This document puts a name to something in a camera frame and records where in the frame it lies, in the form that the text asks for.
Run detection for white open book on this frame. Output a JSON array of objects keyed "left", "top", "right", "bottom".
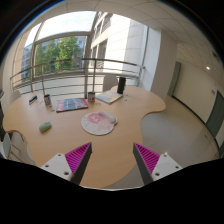
[{"left": 96, "top": 91, "right": 122, "bottom": 104}]

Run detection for small dark blue box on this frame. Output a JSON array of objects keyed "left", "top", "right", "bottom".
[{"left": 29, "top": 96, "right": 38, "bottom": 103}]

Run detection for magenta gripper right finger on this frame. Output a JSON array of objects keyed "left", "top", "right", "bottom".
[{"left": 132, "top": 142, "right": 184, "bottom": 186}]

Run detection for round pink white mouse pad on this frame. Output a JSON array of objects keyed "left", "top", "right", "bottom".
[{"left": 81, "top": 111, "right": 117, "bottom": 136}]

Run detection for red magazine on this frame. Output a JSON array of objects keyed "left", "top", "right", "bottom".
[{"left": 56, "top": 98, "right": 88, "bottom": 113}]

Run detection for black cylindrical speaker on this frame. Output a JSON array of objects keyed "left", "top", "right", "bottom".
[{"left": 117, "top": 77, "right": 126, "bottom": 94}]

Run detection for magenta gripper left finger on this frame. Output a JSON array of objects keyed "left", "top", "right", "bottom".
[{"left": 40, "top": 141, "right": 93, "bottom": 186}]

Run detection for green door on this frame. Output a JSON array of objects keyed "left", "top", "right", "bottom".
[
  {"left": 168, "top": 62, "right": 181, "bottom": 97},
  {"left": 206, "top": 92, "right": 224, "bottom": 137}
]

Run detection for white chair left front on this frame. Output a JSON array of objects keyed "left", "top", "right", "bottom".
[{"left": 0, "top": 132, "right": 35, "bottom": 165}]

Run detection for green door right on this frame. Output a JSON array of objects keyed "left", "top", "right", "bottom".
[{"left": 206, "top": 92, "right": 224, "bottom": 137}]

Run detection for green computer mouse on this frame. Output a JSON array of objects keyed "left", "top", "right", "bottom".
[{"left": 39, "top": 122, "right": 52, "bottom": 133}]

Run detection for white patterned cup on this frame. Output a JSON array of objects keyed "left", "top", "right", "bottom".
[{"left": 44, "top": 94, "right": 51, "bottom": 106}]

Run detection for green door far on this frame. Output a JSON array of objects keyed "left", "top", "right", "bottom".
[{"left": 168, "top": 62, "right": 181, "bottom": 97}]

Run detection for metal window railing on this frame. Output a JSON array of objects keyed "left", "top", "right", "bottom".
[{"left": 10, "top": 58, "right": 143, "bottom": 96}]

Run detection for white chair behind table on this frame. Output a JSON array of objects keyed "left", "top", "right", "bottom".
[{"left": 103, "top": 75, "right": 118, "bottom": 91}]

